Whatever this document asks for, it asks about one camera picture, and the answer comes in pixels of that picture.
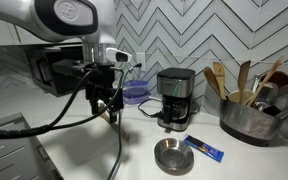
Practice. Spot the metal utensil pot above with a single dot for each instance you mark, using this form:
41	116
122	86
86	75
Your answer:
247	123

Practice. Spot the steel measuring cup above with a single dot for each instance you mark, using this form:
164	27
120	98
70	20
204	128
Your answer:
267	95

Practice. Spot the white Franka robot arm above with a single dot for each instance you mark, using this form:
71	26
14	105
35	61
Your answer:
24	16

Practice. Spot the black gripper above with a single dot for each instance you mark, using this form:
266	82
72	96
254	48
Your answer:
102	83

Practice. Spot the white wall outlet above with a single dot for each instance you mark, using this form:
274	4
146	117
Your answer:
142	58

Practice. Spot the cream ceramic cup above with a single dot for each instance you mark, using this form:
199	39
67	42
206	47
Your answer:
235	96

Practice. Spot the grey panelled cabinet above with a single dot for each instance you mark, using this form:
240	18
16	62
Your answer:
7	156

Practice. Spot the blue snack packet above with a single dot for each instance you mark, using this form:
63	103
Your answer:
204	148

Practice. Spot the silver metal bowl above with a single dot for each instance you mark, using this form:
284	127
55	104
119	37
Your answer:
174	158

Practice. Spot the long wooden spoon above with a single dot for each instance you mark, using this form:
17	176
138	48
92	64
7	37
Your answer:
267	78

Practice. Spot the black toaster appliance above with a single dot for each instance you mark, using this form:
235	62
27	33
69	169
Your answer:
44	83

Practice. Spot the plain wooden spatula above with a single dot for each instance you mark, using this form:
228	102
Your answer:
210	78

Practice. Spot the black steel coffee maker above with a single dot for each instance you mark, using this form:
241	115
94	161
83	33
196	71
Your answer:
175	86

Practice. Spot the brown copper cup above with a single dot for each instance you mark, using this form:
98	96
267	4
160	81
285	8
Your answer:
280	80

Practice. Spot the slotted wooden spatula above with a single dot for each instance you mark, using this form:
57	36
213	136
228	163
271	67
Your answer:
219	76

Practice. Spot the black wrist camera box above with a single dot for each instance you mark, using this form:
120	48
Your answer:
70	68

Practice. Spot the tall wooden spatula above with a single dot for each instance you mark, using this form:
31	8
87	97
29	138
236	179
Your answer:
243	76

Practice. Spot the purple plastic food container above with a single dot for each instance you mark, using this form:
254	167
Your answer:
135	95

